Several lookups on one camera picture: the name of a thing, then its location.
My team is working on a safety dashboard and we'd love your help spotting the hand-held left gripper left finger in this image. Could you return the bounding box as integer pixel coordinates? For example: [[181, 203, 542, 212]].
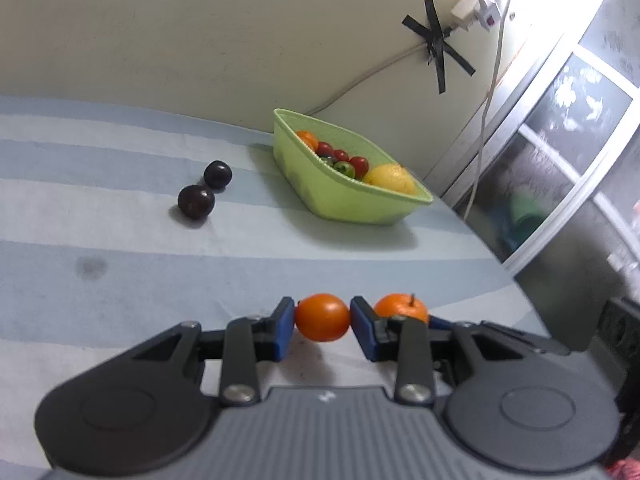
[[82, 296, 297, 408]]

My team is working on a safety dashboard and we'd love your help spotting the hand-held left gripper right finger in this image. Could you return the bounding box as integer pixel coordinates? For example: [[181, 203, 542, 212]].
[[349, 296, 593, 407]]

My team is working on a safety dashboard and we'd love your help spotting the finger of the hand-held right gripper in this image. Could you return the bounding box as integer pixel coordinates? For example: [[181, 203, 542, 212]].
[[428, 315, 573, 357]]

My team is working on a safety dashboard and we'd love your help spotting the orange tomato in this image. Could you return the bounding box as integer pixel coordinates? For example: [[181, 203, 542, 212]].
[[294, 293, 351, 344]]

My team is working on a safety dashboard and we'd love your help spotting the mandarin orange with stem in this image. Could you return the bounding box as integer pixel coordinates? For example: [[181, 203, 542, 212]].
[[373, 292, 430, 325]]

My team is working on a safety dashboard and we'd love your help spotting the light green plastic basin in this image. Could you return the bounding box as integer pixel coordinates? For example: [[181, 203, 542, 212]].
[[272, 108, 434, 227]]

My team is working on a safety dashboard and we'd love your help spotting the large yellow grapefruit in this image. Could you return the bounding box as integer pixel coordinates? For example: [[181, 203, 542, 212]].
[[363, 163, 418, 197]]

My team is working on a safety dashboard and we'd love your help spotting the dark purple plum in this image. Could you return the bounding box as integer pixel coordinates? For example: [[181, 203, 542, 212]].
[[203, 160, 233, 190], [177, 184, 216, 221]]

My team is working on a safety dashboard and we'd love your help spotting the blue striped cloth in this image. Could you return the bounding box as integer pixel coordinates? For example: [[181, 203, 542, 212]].
[[0, 95, 553, 480]]

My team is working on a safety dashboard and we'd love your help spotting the black tape cross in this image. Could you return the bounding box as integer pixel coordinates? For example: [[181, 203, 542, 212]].
[[402, 0, 476, 95]]

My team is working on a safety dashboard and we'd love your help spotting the window with white frame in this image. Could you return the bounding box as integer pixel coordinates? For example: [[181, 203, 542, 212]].
[[425, 0, 640, 323]]

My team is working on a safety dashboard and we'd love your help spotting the white hanging cable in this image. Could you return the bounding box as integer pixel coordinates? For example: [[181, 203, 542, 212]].
[[462, 0, 517, 222]]

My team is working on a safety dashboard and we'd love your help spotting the white cable under tape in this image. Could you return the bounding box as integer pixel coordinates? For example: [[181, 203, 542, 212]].
[[304, 40, 432, 117]]

